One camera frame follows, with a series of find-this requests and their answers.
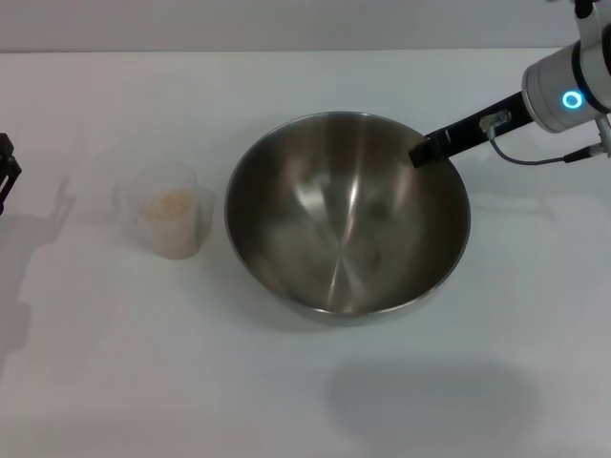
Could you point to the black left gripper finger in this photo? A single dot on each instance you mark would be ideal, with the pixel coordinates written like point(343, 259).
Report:
point(8, 172)

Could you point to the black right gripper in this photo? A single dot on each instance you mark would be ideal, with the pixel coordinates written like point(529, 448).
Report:
point(472, 129)

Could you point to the stainless steel mixing bowl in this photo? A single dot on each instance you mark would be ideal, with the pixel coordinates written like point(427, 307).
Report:
point(343, 224)

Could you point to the clear plastic measuring cup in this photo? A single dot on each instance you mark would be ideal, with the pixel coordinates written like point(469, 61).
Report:
point(164, 238)

